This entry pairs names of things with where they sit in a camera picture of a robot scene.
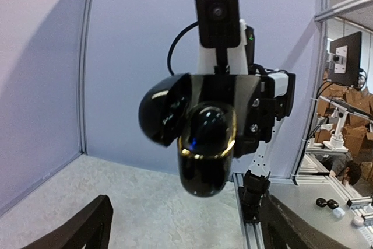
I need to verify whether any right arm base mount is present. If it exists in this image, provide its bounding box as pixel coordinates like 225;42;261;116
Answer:
238;170;270;223

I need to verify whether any black earbud charging case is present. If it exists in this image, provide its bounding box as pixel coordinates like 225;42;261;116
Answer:
138;73;236;198

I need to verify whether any black earbud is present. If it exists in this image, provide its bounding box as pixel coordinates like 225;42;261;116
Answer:
188;104;230;156

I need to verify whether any small white case background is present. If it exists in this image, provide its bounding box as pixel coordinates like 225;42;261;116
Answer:
332;207;346;219

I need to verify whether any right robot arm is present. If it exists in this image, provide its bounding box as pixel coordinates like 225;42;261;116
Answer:
177;26;295;197

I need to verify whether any white round case background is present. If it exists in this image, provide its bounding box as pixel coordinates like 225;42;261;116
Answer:
352;216;364;227

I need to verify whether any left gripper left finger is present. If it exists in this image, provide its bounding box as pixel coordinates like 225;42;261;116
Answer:
25;195;114;249

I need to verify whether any black monitor background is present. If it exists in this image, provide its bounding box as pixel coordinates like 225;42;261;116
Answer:
328;31;362;87

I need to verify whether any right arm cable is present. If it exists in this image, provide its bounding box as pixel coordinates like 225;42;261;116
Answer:
166;22;199;75

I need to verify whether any person in background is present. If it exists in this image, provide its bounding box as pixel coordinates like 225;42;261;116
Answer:
321;152;362;186

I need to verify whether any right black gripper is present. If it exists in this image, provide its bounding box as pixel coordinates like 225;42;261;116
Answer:
188;75;276;157

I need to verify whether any aluminium front rail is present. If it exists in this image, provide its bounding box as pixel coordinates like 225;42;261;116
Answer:
231;173;270;249

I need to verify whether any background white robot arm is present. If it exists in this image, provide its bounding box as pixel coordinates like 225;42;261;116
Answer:
312;96;372;156

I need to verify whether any black earbud case background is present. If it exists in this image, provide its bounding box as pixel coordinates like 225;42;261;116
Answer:
315;198;328;208

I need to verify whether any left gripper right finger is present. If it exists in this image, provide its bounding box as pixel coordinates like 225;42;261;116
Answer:
262;193;346;249

